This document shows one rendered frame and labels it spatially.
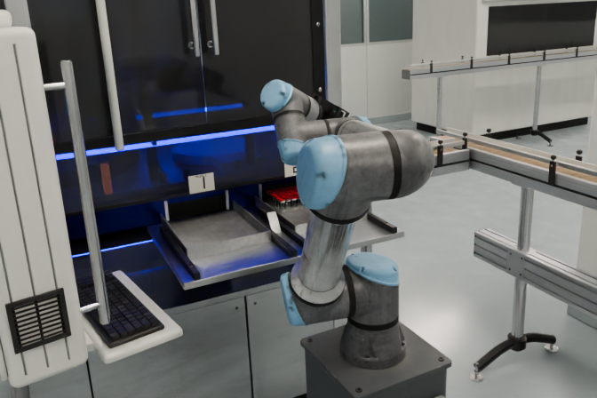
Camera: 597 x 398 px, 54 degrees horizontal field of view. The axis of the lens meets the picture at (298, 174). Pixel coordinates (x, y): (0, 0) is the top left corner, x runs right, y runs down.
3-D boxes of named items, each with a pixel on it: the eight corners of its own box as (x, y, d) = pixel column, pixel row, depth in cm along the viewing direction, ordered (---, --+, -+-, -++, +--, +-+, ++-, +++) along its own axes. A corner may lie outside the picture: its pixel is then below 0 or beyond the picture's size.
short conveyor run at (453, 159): (332, 198, 226) (331, 159, 221) (314, 187, 239) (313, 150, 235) (472, 171, 253) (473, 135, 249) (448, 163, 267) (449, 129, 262)
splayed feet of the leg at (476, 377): (464, 375, 252) (465, 346, 248) (549, 343, 273) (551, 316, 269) (477, 386, 245) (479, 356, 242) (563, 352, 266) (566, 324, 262)
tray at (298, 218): (255, 204, 211) (254, 195, 210) (319, 193, 221) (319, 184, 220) (295, 235, 181) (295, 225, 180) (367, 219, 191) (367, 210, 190)
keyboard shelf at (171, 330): (26, 305, 167) (25, 297, 166) (122, 276, 182) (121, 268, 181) (70, 380, 132) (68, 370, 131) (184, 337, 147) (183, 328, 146)
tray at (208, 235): (161, 223, 197) (160, 213, 196) (234, 209, 207) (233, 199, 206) (187, 259, 167) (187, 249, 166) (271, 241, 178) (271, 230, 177)
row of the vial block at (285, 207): (278, 211, 202) (277, 199, 201) (324, 202, 209) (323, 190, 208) (281, 213, 200) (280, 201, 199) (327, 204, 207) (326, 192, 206)
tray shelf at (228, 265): (147, 231, 195) (146, 226, 195) (330, 195, 224) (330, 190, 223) (184, 290, 154) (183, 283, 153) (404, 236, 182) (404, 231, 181)
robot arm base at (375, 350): (419, 356, 133) (420, 317, 130) (363, 377, 126) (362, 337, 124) (381, 326, 146) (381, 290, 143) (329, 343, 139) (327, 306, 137)
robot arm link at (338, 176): (350, 327, 131) (409, 168, 90) (284, 338, 128) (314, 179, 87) (336, 281, 139) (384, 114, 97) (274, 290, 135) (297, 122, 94)
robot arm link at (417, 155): (465, 128, 94) (362, 105, 141) (401, 134, 91) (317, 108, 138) (465, 198, 96) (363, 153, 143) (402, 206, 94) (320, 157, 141)
